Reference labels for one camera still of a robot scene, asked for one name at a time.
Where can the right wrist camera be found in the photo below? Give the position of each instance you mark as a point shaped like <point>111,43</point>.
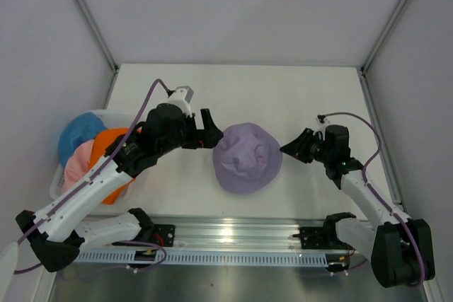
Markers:
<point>322,121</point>

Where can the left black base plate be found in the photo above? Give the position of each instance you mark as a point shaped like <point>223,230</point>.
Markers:
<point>161,234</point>

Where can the white slotted cable duct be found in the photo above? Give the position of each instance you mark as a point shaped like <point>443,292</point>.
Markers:
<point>191,257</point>

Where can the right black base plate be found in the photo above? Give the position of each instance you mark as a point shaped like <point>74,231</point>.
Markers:
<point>319,238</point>

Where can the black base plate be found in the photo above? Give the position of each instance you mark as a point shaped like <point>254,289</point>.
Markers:
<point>161,234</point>
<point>319,238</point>

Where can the right aluminium frame post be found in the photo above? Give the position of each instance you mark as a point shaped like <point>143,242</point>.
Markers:
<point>389,26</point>

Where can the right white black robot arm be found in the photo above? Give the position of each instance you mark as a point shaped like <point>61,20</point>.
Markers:
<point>398,247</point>

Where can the left aluminium frame post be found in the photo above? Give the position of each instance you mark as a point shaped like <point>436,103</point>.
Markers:
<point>96,34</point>

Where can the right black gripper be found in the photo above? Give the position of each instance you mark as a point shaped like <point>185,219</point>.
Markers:
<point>298,146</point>

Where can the white plastic basket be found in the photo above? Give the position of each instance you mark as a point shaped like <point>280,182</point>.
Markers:
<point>117,124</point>

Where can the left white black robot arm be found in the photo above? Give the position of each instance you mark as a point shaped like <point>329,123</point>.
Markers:
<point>58,233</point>

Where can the pink bucket hat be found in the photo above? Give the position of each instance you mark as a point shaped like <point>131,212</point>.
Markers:
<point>78,165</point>

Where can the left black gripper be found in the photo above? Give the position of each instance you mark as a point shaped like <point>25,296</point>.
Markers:
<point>207,138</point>

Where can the aluminium frame post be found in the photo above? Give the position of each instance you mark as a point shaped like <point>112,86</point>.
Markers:
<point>96,34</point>
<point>389,26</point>

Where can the blue bucket hat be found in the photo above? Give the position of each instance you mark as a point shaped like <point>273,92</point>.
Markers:
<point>81,129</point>

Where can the purple bucket hat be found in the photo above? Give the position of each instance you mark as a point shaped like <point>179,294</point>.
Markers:
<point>247,159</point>

